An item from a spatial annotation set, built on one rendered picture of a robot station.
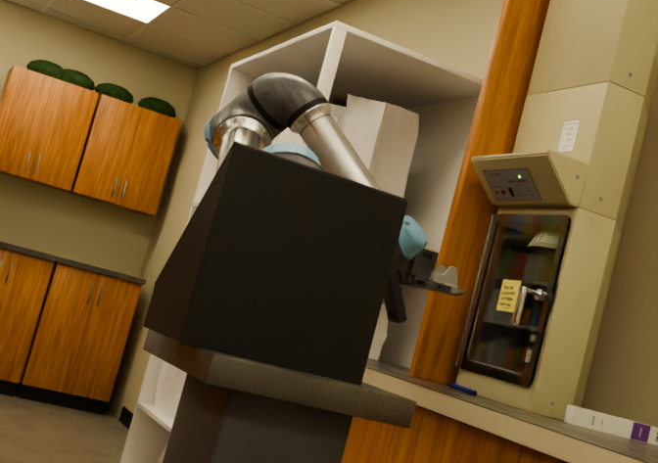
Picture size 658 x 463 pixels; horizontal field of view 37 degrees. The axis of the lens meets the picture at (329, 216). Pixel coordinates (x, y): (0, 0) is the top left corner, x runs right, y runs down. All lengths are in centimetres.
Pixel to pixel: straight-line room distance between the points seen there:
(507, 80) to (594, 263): 59
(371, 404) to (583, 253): 100
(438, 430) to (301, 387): 72
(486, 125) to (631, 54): 43
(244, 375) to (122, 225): 623
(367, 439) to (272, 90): 82
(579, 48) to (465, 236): 54
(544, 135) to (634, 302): 54
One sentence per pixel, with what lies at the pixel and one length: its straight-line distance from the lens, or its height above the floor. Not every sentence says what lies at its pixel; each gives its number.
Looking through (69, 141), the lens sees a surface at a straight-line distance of 712.
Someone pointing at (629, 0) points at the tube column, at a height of 191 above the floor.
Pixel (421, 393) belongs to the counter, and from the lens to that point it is 206.
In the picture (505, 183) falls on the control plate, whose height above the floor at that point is 145.
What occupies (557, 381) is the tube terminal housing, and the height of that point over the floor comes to 102.
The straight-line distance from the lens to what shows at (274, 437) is 143.
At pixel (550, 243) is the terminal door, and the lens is 231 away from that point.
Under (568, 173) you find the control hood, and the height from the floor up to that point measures 147.
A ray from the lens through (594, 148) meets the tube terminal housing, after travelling 232.
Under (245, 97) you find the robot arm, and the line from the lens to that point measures 201.
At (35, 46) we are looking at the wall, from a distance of 751.
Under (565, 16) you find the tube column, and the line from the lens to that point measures 260.
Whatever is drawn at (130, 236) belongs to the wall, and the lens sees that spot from 754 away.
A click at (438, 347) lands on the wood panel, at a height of 103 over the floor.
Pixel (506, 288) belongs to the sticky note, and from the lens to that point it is 240.
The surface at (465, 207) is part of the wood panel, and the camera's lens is 255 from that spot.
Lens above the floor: 102
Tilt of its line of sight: 6 degrees up
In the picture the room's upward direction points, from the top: 15 degrees clockwise
